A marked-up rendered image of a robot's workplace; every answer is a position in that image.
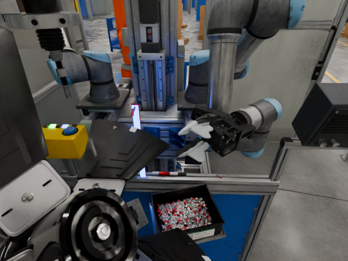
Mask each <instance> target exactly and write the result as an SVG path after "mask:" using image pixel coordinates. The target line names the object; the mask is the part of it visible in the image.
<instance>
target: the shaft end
mask: <svg viewBox="0 0 348 261"><path fill-rule="evenodd" d="M96 232H97V236H98V238H99V239H101V240H106V239H108V238H109V236H110V233H111V232H110V227H109V226H108V225H107V224H106V223H101V224H99V225H98V227H97V230H96Z"/></svg>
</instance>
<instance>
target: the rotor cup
mask: <svg viewBox="0 0 348 261"><path fill-rule="evenodd" d="M101 223H106V224H107V225H108V226H109V227H110V232H111V233H110V236H109V238H108V239H106V240H101V239H99V238H98V236H97V232H96V230H97V227H98V225H99V224H101ZM30 244H33V245H34V247H33V251H34V260H33V261H55V260H57V259H58V261H134V259H135V256H136V253H137V247H138V230H137V225H136V221H135V218H134V216H133V213H132V211H131V210H130V208H129V206H128V205H127V203H126V202H125V201H124V200H123V199H122V198H121V197H120V196H119V195H117V194H116V193H114V192H112V191H110V190H107V189H104V188H91V189H88V190H85V191H82V192H80V193H78V194H76V195H75V196H73V197H72V198H71V199H70V200H69V201H67V202H66V203H64V204H63V205H61V206H60V207H58V208H57V209H56V208H53V209H52V210H51V211H49V212H48V213H47V214H45V215H44V216H43V217H42V218H40V219H39V220H38V221H37V222H35V223H34V224H33V225H32V226H30V227H29V228H28V229H27V230H25V231H24V232H23V233H21V234H20V235H18V236H17V237H16V238H13V237H12V236H9V235H8V236H7V238H6V239H5V241H4V242H3V244H2V246H1V248H0V260H2V259H4V258H6V257H8V256H9V255H11V254H13V253H15V252H17V251H19V250H21V249H22V248H24V247H26V246H28V245H30Z"/></svg>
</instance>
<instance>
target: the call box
mask: <svg viewBox="0 0 348 261"><path fill-rule="evenodd" d="M56 126H57V124H56ZM62 126H63V125H62ZM64 129H65V128H62V127H61V128H55V127H54V128H49V127H47V128H45V127H42V131H43V134H44V137H45V141H46V144H47V148H48V153H49V155H48V156H47V157H46V158H60V159H81V157H82V155H83V154H84V152H85V149H86V145H87V142H88V134H87V131H86V128H85V125H77V127H76V131H75V132H74V133H72V134H64Z"/></svg>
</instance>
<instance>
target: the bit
mask: <svg viewBox="0 0 348 261"><path fill-rule="evenodd" d="M55 64H56V67H57V68H56V69H55V70H56V73H57V76H58V77H60V80H61V83H62V86H63V89H64V93H65V96H66V98H67V99H70V98H72V96H71V93H70V89H69V86H68V83H67V79H66V76H67V73H66V69H65V67H63V65H62V62H61V61H56V62H55Z"/></svg>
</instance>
